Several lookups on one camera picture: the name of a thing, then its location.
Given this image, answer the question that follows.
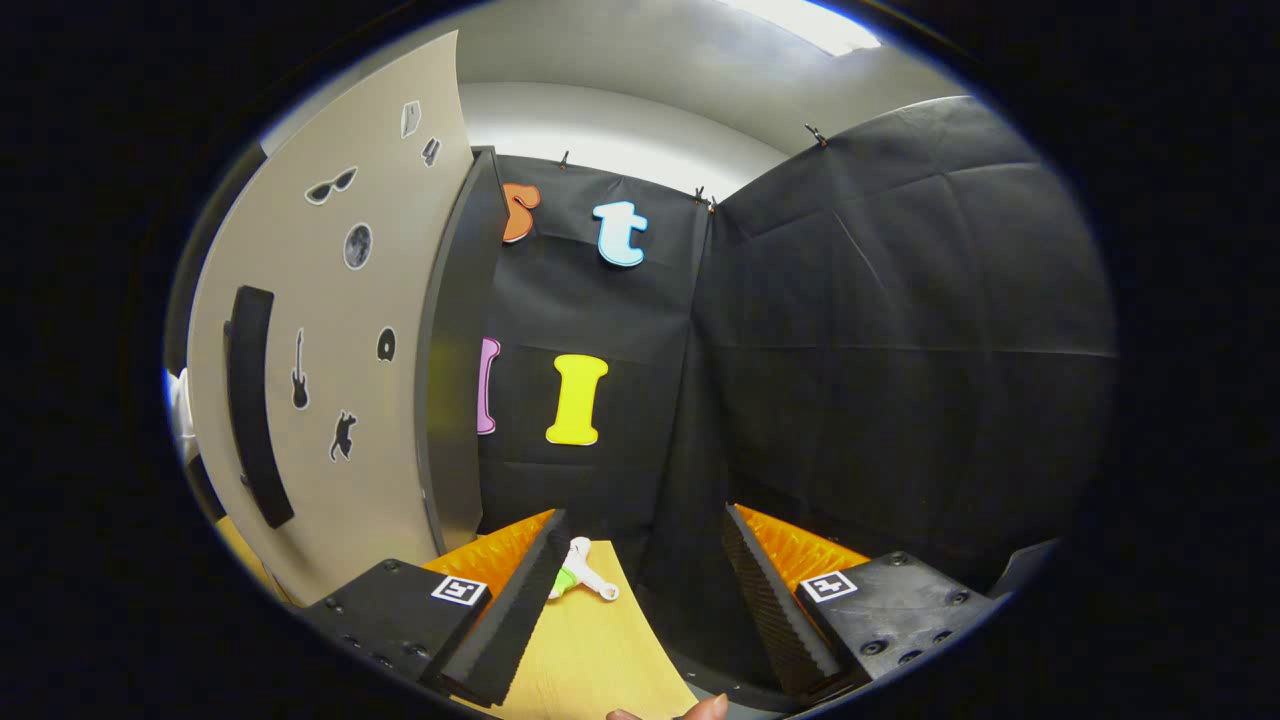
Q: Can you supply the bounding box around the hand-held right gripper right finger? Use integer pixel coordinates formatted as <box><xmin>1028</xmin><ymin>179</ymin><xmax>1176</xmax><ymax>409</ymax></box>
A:
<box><xmin>722</xmin><ymin>503</ymin><xmax>1001</xmax><ymax>703</ymax></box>

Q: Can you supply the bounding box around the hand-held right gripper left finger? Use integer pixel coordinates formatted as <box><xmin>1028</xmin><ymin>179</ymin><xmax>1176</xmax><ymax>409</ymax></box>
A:
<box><xmin>300</xmin><ymin>508</ymin><xmax>573</xmax><ymax>711</ymax></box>

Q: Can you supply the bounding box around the beige cabinet door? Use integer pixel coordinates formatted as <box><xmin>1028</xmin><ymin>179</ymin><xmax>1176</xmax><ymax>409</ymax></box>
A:
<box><xmin>187</xmin><ymin>30</ymin><xmax>476</xmax><ymax>608</ymax></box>

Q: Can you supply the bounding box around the black door handle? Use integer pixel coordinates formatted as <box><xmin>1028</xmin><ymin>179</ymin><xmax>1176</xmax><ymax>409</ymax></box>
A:
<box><xmin>223</xmin><ymin>285</ymin><xmax>296</xmax><ymax>531</ymax></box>

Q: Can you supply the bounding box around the green white plastic toy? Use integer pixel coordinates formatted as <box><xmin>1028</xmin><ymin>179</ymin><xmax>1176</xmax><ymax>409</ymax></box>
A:
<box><xmin>548</xmin><ymin>537</ymin><xmax>621</xmax><ymax>603</ymax></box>

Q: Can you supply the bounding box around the black backdrop cloth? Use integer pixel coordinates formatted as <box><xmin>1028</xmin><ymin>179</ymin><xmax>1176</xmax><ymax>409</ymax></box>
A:
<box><xmin>478</xmin><ymin>97</ymin><xmax>1116</xmax><ymax>691</ymax></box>

